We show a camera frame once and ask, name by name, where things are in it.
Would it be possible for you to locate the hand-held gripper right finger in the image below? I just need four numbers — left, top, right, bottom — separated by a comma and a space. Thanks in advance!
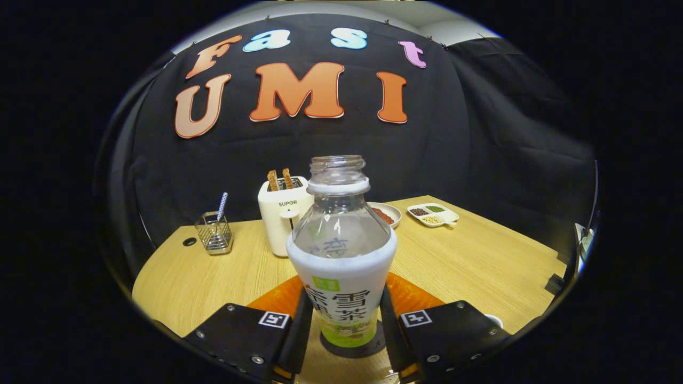
380, 272, 513, 383

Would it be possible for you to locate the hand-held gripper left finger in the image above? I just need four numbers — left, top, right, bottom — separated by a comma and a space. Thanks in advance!
181, 275, 314, 382

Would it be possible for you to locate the dark brown round coaster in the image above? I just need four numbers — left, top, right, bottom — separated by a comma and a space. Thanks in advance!
319, 320, 387, 358

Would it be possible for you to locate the clear juice bottle white label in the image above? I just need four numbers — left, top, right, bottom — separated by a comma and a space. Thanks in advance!
286, 155, 399, 348

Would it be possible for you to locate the wooden table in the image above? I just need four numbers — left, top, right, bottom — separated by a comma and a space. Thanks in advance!
132, 195, 567, 384

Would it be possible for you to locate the cream white toaster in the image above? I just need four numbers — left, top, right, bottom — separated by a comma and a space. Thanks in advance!
257, 176, 315, 258

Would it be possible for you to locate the round cream plate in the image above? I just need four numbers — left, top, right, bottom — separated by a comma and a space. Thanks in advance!
367, 202, 402, 229

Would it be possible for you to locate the white divided dish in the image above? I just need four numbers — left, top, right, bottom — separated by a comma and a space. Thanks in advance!
407, 203, 459, 228

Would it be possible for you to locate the black backdrop cloth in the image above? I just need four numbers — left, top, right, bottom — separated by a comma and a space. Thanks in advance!
95, 13, 597, 289

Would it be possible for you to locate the metal wire utensil holder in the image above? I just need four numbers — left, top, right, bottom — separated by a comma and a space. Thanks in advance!
194, 211, 234, 255

